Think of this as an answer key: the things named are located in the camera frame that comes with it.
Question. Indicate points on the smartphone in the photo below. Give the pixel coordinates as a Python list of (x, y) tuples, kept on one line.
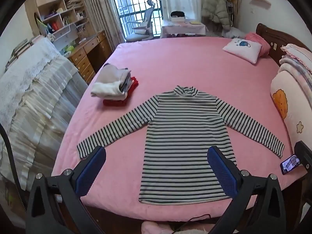
[(290, 163)]

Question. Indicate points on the white pillow with blue print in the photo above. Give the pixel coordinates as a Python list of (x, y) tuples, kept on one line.
[(241, 50)]

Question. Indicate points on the beige curtain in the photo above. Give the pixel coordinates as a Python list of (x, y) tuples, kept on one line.
[(100, 9)]

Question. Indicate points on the striped long-sleeve shirt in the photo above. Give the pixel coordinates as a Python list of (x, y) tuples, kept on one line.
[(180, 136)]

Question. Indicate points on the pink fluffy clothing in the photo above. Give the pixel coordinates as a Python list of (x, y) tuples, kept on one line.
[(153, 228)]

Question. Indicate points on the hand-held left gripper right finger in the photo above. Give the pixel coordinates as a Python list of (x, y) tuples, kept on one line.
[(223, 173)]

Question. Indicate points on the stack of folded pastel blankets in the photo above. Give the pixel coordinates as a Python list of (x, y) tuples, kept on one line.
[(296, 58)]

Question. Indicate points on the pink pillow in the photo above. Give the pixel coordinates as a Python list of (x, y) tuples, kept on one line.
[(259, 41)]

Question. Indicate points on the black phone mount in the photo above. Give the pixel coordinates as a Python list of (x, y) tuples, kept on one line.
[(303, 152)]

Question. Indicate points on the grey puffer jacket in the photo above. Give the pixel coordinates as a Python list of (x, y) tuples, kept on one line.
[(217, 4)]

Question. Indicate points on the stack of books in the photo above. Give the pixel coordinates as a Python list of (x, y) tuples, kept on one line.
[(18, 51)]

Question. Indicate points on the dark wooden headboard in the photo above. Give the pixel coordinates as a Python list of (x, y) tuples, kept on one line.
[(270, 33)]

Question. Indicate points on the small table with tablecloth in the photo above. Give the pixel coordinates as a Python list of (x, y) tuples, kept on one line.
[(182, 29)]

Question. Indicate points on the white plastic bag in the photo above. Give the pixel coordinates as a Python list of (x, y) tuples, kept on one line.
[(232, 32)]

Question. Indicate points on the wooden desk with drawers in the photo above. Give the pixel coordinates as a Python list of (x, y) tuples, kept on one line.
[(90, 53)]

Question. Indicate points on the folded white grey sweater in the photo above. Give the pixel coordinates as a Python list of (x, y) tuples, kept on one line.
[(108, 82)]

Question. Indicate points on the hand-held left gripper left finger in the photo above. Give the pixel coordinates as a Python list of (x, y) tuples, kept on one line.
[(90, 170)]

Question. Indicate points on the white box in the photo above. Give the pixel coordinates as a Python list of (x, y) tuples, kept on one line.
[(178, 19)]

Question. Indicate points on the black pouch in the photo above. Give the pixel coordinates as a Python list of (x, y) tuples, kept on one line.
[(178, 14)]

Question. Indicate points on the grey office chair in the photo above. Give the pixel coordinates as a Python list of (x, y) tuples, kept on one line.
[(145, 22)]

